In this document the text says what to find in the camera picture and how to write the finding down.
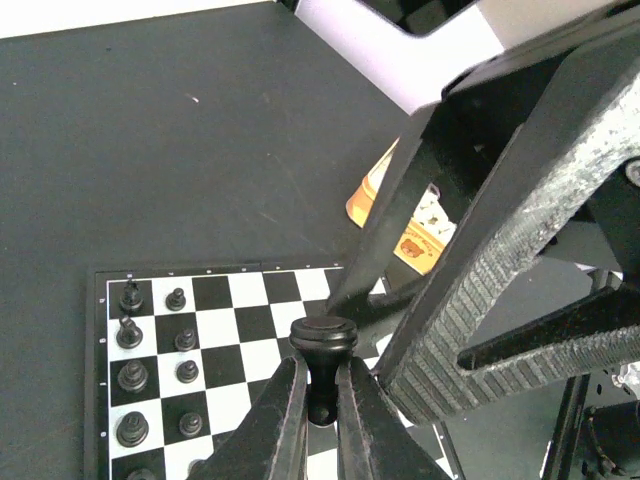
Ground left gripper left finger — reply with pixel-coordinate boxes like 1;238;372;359
189;355;308;480

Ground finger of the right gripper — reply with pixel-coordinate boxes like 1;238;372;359
327;112;440;313
378;55;639;424

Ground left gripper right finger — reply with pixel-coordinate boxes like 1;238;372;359
337;357;448;480

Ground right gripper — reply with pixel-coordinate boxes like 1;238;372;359
439;0;640;480

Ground black pawn chess piece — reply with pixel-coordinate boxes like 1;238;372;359
179;412;203;438
165;288;186;312
187;459;206;480
174;328;197;352
176;360;199;384
289;316;358;427

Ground black rook chess piece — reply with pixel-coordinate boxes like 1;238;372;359
119;279;144;314

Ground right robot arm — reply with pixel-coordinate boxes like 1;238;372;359
291;1;639;479

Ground white chess pieces pile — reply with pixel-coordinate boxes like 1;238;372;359
413;183;457;245

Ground orange metal tin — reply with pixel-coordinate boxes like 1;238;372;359
345;138;448;275

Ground black and white chessboard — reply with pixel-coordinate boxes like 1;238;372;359
83;257;466;480

